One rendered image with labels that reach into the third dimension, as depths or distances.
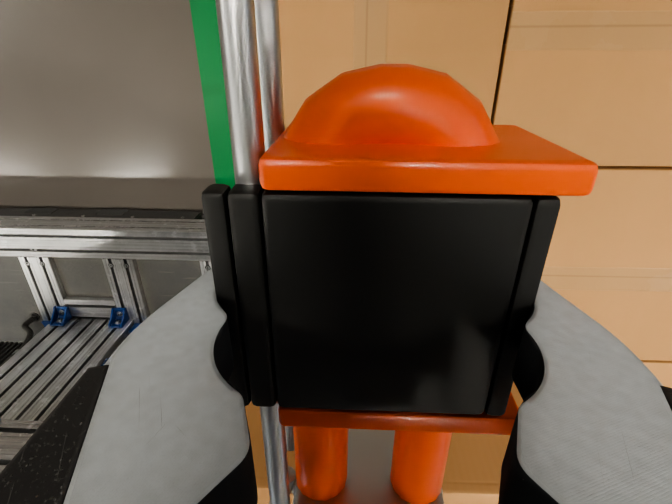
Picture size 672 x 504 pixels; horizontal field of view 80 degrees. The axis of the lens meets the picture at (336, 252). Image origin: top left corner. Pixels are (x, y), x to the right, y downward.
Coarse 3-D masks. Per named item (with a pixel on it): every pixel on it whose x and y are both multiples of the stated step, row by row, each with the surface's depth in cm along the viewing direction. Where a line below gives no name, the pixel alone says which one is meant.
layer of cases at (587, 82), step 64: (320, 0) 57; (384, 0) 56; (448, 0) 56; (512, 0) 56; (576, 0) 55; (640, 0) 55; (320, 64) 61; (448, 64) 60; (512, 64) 59; (576, 64) 59; (640, 64) 58; (576, 128) 63; (640, 128) 62; (640, 192) 67; (576, 256) 73; (640, 256) 72; (640, 320) 78
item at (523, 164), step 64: (512, 128) 12; (320, 192) 9; (384, 192) 9; (448, 192) 9; (512, 192) 9; (576, 192) 9; (320, 256) 10; (384, 256) 10; (448, 256) 10; (512, 256) 10; (320, 320) 11; (384, 320) 10; (448, 320) 10; (512, 320) 10; (320, 384) 12; (384, 384) 12; (448, 384) 11
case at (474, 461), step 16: (512, 384) 49; (256, 416) 46; (256, 432) 44; (256, 448) 42; (464, 448) 42; (480, 448) 42; (496, 448) 42; (256, 464) 41; (288, 464) 41; (448, 464) 40; (464, 464) 40; (480, 464) 40; (496, 464) 40; (256, 480) 39; (448, 480) 39; (464, 480) 39; (480, 480) 39; (496, 480) 39; (448, 496) 38; (464, 496) 38; (480, 496) 38; (496, 496) 38
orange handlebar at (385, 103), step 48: (336, 96) 10; (384, 96) 10; (432, 96) 10; (336, 144) 10; (432, 144) 10; (480, 144) 10; (336, 432) 15; (432, 432) 14; (336, 480) 16; (432, 480) 16
